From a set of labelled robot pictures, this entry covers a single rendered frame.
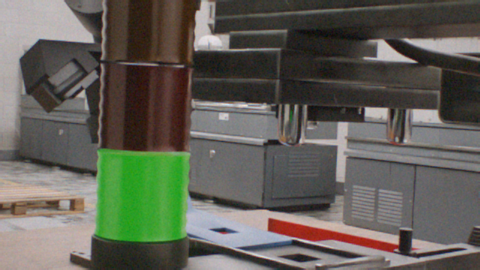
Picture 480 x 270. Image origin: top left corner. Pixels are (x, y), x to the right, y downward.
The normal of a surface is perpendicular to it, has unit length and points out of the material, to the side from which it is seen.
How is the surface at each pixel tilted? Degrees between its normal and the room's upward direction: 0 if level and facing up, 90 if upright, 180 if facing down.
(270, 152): 90
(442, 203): 90
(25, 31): 90
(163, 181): 76
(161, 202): 104
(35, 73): 90
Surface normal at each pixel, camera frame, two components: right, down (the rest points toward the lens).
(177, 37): 0.68, 0.31
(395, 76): 0.67, 0.07
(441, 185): -0.78, 0.00
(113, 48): -0.59, 0.25
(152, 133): 0.28, -0.18
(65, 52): 0.61, -0.36
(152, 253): 0.33, 0.07
